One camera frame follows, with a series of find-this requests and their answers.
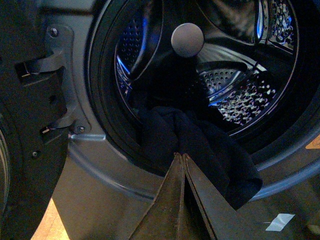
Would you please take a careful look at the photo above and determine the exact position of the dark navy knitted garment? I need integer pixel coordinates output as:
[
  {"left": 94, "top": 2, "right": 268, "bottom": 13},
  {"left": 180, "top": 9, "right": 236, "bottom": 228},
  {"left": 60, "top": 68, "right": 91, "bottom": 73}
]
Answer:
[{"left": 138, "top": 53, "right": 263, "bottom": 210}]

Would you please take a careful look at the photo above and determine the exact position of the white tape piece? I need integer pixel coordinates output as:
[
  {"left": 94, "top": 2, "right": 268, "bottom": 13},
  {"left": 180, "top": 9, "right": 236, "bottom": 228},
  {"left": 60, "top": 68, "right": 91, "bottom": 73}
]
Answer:
[{"left": 265, "top": 213, "right": 295, "bottom": 232}]

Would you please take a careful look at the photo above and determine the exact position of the round beige drum hub cap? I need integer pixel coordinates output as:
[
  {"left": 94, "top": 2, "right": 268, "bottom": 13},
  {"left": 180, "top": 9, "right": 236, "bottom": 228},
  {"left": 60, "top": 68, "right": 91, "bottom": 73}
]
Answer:
[{"left": 170, "top": 22, "right": 205, "bottom": 58}]

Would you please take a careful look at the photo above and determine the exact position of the grey front-load washing machine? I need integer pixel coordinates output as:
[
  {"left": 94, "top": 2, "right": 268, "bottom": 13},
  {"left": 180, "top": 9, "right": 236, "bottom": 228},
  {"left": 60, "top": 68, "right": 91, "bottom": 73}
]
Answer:
[{"left": 29, "top": 0, "right": 320, "bottom": 240}]

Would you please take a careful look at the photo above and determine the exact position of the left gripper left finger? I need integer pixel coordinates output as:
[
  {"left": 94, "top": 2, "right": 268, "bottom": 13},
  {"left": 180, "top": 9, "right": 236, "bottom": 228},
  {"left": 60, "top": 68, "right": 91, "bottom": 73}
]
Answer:
[{"left": 129, "top": 153, "right": 186, "bottom": 240}]

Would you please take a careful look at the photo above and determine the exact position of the orange warning sticker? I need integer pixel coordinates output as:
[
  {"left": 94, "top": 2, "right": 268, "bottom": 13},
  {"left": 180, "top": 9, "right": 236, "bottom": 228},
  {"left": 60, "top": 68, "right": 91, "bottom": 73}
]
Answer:
[{"left": 305, "top": 135, "right": 320, "bottom": 150}]

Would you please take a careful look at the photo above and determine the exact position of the black washing machine door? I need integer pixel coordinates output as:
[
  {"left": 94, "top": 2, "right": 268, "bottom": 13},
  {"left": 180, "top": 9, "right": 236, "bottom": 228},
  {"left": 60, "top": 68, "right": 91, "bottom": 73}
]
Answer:
[{"left": 0, "top": 0, "right": 68, "bottom": 240}]

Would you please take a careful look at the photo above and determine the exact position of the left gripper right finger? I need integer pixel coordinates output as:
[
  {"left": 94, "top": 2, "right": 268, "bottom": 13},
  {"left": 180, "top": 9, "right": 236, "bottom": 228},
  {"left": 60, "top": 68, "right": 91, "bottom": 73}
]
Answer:
[{"left": 182, "top": 154, "right": 253, "bottom": 240}]

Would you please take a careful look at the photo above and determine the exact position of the steel washing machine drum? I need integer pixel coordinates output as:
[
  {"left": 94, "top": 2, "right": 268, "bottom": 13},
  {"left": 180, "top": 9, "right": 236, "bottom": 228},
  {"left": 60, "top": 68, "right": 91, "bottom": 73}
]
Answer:
[{"left": 114, "top": 0, "right": 300, "bottom": 138}]

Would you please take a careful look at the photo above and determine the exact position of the grey door hinge bracket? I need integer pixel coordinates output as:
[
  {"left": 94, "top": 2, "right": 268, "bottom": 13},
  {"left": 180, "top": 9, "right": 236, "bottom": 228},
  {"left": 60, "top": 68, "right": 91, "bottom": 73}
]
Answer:
[{"left": 17, "top": 23, "right": 92, "bottom": 135}]

